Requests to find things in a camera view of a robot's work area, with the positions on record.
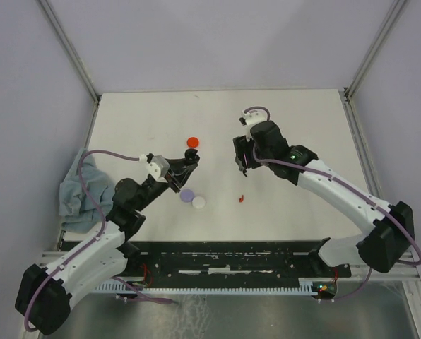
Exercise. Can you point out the white earbud charging case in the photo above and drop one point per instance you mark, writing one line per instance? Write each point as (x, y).
(198, 202)

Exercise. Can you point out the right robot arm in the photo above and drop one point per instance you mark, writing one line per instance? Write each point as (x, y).
(386, 229)

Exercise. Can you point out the orange earbud charging case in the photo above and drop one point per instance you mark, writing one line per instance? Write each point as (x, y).
(193, 142)

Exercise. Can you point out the light blue cloth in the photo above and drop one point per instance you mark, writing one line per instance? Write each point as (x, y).
(82, 185)

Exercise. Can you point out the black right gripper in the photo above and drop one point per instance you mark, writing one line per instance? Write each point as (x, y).
(242, 146)

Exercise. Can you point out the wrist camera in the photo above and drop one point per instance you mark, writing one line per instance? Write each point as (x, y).
(251, 117)
(156, 165)

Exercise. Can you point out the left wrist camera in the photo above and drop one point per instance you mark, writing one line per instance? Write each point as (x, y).
(156, 165)

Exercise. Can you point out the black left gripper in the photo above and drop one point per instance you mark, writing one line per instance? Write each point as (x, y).
(180, 173)

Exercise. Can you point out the purple earbud charging case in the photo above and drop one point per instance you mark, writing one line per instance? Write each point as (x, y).
(187, 195)

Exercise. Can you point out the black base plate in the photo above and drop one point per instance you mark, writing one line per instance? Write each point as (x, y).
(220, 266)

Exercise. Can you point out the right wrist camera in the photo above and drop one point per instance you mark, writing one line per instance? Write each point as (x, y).
(251, 117)

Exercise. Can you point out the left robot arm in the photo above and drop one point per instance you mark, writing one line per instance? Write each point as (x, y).
(48, 294)

